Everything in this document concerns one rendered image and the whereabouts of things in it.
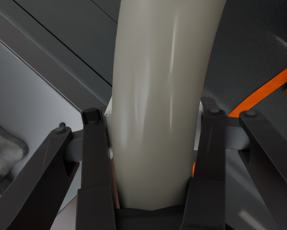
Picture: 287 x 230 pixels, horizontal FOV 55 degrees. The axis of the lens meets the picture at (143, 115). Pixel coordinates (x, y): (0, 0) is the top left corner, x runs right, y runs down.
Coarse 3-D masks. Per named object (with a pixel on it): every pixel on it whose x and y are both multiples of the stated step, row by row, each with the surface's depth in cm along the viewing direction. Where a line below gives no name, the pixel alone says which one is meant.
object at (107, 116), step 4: (108, 108) 17; (108, 112) 17; (104, 116) 17; (108, 116) 16; (108, 120) 17; (108, 124) 17; (108, 128) 17; (108, 132) 17; (112, 148) 17; (112, 152) 17
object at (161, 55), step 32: (128, 0) 7; (160, 0) 7; (192, 0) 7; (224, 0) 8; (128, 32) 8; (160, 32) 7; (192, 32) 7; (128, 64) 8; (160, 64) 8; (192, 64) 8; (128, 96) 8; (160, 96) 8; (192, 96) 8; (128, 128) 9; (160, 128) 8; (192, 128) 9; (128, 160) 9; (160, 160) 9; (192, 160) 10; (128, 192) 10; (160, 192) 9
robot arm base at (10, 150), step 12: (0, 132) 41; (0, 144) 41; (12, 144) 41; (24, 144) 42; (0, 156) 41; (12, 156) 41; (24, 156) 42; (0, 168) 42; (0, 180) 43; (0, 192) 42
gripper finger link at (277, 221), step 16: (240, 112) 15; (256, 112) 15; (256, 128) 13; (272, 128) 13; (256, 144) 13; (272, 144) 12; (256, 160) 13; (272, 160) 11; (256, 176) 13; (272, 176) 11; (272, 192) 11; (272, 208) 11
